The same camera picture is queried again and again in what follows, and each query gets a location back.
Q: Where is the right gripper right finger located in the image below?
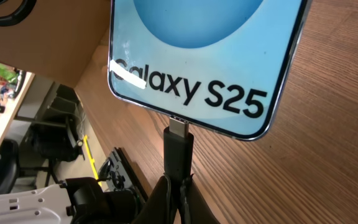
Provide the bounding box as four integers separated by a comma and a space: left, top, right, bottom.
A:
178, 174, 219, 224

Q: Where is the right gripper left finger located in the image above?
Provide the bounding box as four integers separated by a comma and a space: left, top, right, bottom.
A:
131, 174, 177, 224

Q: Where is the black USB charging cable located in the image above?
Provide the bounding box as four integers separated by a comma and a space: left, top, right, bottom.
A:
162, 114, 195, 187

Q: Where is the blue Galaxy S25 smartphone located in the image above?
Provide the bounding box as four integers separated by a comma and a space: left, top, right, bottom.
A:
108, 0, 311, 141

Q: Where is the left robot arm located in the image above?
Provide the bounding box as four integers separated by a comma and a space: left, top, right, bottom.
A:
0, 177, 142, 224

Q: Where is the black office chair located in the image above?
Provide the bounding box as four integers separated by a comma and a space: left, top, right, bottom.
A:
0, 139, 20, 195

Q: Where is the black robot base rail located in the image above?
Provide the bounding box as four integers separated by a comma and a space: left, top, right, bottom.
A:
98, 147, 148, 204

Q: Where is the black left camera cable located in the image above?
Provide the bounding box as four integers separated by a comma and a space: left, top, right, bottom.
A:
0, 0, 39, 27

